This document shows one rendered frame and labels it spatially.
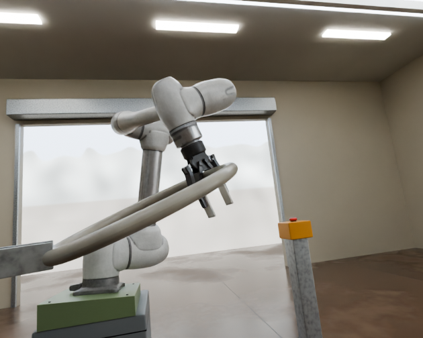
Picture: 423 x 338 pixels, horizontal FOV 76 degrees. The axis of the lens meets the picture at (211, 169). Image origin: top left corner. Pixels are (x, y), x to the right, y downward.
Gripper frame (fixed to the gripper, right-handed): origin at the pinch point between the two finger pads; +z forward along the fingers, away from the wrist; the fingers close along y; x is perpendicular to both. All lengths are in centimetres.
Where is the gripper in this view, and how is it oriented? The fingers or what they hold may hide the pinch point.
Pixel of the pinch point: (217, 203)
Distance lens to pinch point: 85.3
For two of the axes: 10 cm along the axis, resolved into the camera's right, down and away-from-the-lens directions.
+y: -6.1, 3.2, -7.3
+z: 4.2, 9.1, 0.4
